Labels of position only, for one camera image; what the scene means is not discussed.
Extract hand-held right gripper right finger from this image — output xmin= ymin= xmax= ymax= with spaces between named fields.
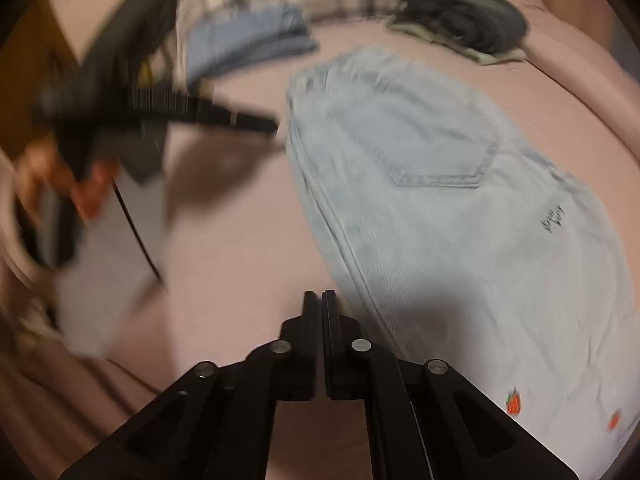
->
xmin=322 ymin=289 xmax=577 ymax=480

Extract pink bed sheet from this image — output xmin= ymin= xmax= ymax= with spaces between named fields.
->
xmin=0 ymin=0 xmax=640 ymax=480

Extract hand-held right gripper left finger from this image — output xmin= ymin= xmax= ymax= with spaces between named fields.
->
xmin=59 ymin=290 xmax=319 ymax=480

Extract person's left hand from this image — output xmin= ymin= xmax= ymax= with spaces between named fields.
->
xmin=14 ymin=137 xmax=121 ymax=223

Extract dark grey folded garment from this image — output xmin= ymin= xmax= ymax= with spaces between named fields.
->
xmin=392 ymin=0 xmax=531 ymax=58

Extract black cable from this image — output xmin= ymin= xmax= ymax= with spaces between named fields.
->
xmin=112 ymin=177 xmax=167 ymax=287

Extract cream folded cloth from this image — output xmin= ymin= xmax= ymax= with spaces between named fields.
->
xmin=387 ymin=15 xmax=528 ymax=67

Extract light blue denim pants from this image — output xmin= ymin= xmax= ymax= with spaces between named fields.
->
xmin=285 ymin=45 xmax=638 ymax=476

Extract folded blue jeans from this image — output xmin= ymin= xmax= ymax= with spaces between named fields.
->
xmin=186 ymin=4 xmax=321 ymax=83

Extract pink quilt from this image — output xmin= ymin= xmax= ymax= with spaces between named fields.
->
xmin=480 ymin=0 xmax=640 ymax=171

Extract pale grey sheet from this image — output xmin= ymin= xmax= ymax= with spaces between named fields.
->
xmin=54 ymin=175 xmax=170 ymax=357

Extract brown wooden furniture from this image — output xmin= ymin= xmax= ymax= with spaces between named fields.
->
xmin=0 ymin=0 xmax=88 ymax=128

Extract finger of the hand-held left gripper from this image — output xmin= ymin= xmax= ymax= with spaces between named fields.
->
xmin=127 ymin=84 xmax=280 ymax=137

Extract person's left forearm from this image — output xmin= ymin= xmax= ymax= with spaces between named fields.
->
xmin=0 ymin=152 xmax=61 ymax=341

